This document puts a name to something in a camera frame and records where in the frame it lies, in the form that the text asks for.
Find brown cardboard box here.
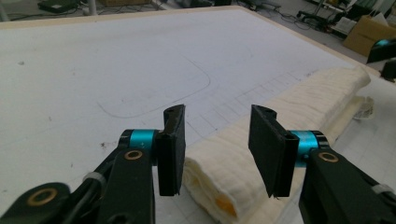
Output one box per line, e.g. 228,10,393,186
343,15,396,58

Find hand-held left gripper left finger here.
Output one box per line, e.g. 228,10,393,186
120,104,187,197

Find cream egg print cloth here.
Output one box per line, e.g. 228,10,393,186
181,65,375,224

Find flat black device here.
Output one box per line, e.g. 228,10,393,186
36,0,82,14

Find white grid mat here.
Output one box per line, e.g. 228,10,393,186
0,8,396,224

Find white desk leg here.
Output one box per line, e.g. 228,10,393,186
86,0,98,16

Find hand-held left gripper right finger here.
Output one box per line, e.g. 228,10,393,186
247,104,331,199

